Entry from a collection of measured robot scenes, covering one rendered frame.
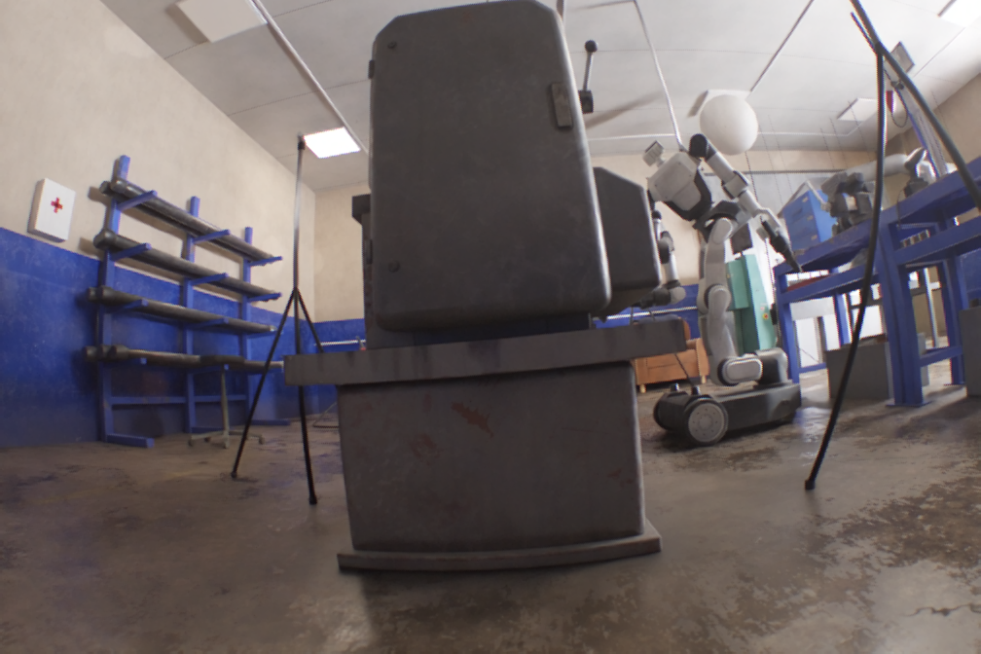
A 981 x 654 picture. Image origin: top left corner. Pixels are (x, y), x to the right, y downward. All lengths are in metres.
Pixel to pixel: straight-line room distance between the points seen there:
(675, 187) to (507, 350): 1.62
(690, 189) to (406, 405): 1.77
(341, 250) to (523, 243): 6.27
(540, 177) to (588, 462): 0.57
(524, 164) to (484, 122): 0.13
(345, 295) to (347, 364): 5.95
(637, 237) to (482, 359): 0.42
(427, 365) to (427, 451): 0.18
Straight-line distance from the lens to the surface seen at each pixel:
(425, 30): 1.18
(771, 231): 2.27
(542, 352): 0.88
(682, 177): 2.32
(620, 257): 0.99
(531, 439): 0.92
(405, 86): 1.08
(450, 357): 0.89
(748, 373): 2.26
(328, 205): 7.41
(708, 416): 2.01
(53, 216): 3.59
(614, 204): 1.03
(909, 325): 2.27
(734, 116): 5.59
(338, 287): 6.96
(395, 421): 0.95
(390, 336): 0.99
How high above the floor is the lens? 0.40
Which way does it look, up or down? 11 degrees up
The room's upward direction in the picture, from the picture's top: 5 degrees counter-clockwise
